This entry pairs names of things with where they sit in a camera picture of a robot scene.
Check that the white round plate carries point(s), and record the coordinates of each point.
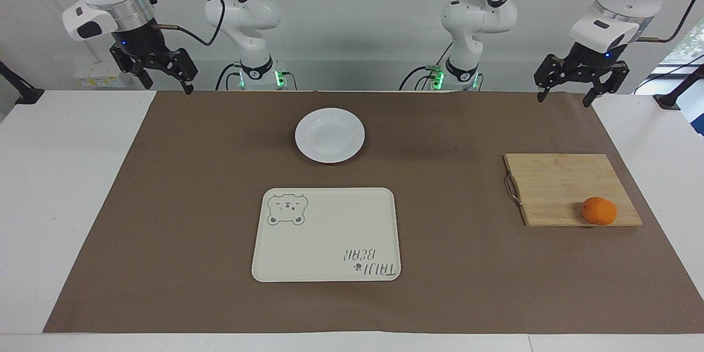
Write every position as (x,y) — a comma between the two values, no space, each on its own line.
(330,135)

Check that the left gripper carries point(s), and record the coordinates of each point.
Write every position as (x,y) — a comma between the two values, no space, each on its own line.
(597,60)

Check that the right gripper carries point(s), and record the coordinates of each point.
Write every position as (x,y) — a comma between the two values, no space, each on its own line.
(140,44)

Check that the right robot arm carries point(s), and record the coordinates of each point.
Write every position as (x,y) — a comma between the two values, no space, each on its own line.
(242,11)

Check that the orange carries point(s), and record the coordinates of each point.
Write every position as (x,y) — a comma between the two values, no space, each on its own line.
(599,211)

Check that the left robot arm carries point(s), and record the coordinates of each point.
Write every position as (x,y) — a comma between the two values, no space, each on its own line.
(476,16)

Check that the cream tray with bear print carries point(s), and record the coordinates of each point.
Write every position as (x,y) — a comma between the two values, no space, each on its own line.
(327,242)

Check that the black stand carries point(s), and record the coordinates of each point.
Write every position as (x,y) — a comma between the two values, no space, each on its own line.
(22,91)
(679,91)

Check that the wooden cutting board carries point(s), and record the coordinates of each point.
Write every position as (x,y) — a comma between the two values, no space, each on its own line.
(561,187)

